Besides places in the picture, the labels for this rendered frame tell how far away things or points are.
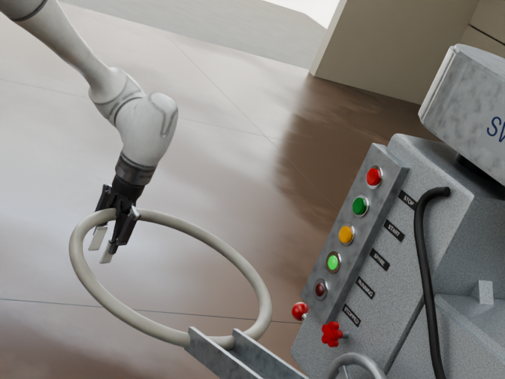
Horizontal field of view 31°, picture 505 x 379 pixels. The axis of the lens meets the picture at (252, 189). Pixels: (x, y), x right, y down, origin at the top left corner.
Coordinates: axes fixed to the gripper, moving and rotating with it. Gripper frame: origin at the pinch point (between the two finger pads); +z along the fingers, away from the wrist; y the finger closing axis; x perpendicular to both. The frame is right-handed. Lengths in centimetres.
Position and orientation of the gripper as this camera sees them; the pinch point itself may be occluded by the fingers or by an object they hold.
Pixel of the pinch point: (103, 245)
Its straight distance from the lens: 224.6
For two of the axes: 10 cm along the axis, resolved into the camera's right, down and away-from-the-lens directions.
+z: -4.0, 8.2, 4.1
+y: 6.2, 5.7, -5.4
